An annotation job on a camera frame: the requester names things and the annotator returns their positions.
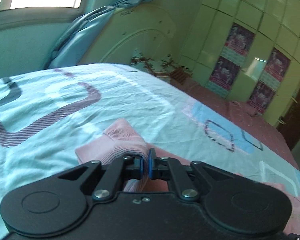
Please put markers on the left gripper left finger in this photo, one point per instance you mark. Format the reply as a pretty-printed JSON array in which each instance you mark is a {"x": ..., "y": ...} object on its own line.
[{"x": 114, "y": 177}]

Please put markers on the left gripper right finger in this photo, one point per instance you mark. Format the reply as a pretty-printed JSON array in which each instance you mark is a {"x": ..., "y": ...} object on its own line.
[{"x": 177, "y": 176}]

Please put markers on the pink sweater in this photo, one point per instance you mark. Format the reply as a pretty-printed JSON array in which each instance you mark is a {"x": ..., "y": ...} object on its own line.
[{"x": 120, "y": 138}]

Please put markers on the pink checked bedspread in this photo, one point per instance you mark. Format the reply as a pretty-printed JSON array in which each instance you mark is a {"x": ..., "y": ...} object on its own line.
[{"x": 236, "y": 112}]

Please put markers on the patterned pillow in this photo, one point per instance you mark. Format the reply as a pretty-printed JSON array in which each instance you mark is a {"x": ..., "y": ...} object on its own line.
[{"x": 166, "y": 69}]

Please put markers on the patterned light blue bedsheet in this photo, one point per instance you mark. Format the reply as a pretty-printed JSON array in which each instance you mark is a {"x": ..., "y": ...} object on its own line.
[{"x": 46, "y": 115}]

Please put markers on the folded pink cloth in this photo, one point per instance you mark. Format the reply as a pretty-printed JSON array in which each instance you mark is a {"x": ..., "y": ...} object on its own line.
[{"x": 253, "y": 111}]

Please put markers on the lower left poster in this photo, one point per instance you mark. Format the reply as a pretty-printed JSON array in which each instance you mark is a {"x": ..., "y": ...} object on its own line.
[{"x": 224, "y": 73}]

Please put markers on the poster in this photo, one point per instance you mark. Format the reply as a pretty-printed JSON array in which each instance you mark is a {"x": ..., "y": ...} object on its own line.
[
  {"x": 261, "y": 97},
  {"x": 224, "y": 73},
  {"x": 239, "y": 39},
  {"x": 277, "y": 65}
]

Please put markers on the lower right poster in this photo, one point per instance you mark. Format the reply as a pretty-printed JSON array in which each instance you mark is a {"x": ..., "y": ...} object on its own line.
[{"x": 261, "y": 97}]

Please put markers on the blue curtain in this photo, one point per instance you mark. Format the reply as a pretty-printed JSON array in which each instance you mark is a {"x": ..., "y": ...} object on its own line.
[{"x": 76, "y": 40}]

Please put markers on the cream arched headboard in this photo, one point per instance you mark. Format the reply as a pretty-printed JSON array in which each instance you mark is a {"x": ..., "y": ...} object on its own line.
[{"x": 149, "y": 28}]

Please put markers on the brown wooden door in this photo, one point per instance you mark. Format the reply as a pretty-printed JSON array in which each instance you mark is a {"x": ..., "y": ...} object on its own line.
[{"x": 290, "y": 129}]

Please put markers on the upper left poster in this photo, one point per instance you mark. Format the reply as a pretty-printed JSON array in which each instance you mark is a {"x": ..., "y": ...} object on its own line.
[{"x": 239, "y": 39}]

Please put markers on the cream wardrobe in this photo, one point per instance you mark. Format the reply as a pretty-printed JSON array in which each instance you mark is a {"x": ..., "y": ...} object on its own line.
[{"x": 249, "y": 51}]

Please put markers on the upper right poster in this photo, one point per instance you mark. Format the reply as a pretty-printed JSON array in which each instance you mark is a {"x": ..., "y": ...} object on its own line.
[{"x": 277, "y": 65}]

